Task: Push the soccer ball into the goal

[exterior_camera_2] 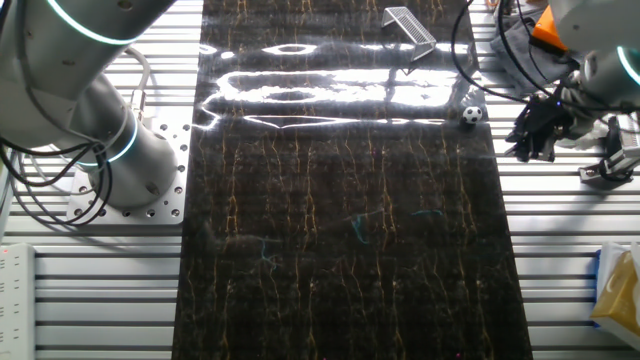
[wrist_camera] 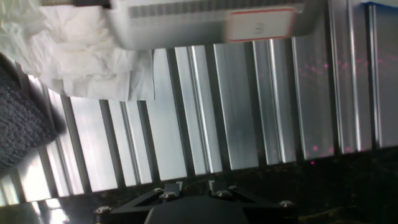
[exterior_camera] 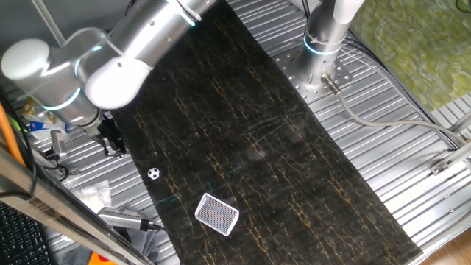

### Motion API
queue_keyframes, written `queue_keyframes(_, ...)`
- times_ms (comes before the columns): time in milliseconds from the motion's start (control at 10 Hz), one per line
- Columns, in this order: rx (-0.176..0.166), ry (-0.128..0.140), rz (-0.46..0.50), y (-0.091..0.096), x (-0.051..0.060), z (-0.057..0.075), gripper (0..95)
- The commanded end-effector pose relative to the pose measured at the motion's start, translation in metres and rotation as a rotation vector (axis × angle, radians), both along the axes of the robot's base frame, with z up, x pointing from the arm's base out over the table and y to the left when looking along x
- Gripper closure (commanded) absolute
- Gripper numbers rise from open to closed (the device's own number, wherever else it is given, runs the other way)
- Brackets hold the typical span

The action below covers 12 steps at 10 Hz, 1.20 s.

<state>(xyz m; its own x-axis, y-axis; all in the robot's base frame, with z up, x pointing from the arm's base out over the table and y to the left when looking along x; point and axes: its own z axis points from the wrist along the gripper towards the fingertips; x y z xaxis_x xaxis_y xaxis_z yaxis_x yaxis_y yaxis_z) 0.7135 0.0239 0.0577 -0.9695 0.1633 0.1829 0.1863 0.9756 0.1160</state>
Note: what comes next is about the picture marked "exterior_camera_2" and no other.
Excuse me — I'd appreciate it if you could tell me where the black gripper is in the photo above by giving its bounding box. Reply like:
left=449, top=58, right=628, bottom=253
left=504, top=93, right=575, bottom=163

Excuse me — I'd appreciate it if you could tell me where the small black white soccer ball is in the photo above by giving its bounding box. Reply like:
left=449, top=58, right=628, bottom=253
left=461, top=105, right=484, bottom=126

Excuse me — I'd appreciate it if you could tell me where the white mesh goal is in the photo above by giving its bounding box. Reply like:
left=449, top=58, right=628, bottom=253
left=381, top=5, right=438, bottom=63

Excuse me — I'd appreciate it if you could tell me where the crumpled white tissue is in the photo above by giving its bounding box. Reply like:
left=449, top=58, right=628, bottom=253
left=554, top=112, right=614, bottom=150

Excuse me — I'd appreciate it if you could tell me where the orange emergency stop button box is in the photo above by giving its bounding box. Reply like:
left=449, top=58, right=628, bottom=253
left=530, top=4, right=571, bottom=54

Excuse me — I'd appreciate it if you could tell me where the blue white tissue packet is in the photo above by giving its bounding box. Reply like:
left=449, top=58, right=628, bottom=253
left=593, top=248, right=602, bottom=329

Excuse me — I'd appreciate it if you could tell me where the black marble pattern mat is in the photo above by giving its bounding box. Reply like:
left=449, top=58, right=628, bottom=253
left=172, top=0, right=534, bottom=360

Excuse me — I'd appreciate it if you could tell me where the white power strip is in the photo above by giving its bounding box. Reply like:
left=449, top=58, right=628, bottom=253
left=0, top=243, right=36, bottom=360

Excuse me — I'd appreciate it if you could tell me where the camera stand bracket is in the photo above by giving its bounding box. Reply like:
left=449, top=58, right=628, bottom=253
left=578, top=117, right=636, bottom=190

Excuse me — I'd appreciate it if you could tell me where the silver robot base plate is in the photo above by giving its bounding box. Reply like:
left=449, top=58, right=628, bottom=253
left=66, top=119, right=192, bottom=225

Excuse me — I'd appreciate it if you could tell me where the grey base cable with connector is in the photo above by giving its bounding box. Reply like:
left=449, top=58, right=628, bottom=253
left=124, top=47, right=152, bottom=122

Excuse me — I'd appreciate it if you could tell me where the black base cable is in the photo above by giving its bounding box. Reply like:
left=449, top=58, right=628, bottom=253
left=0, top=137, right=114, bottom=229
left=0, top=137, right=106, bottom=226

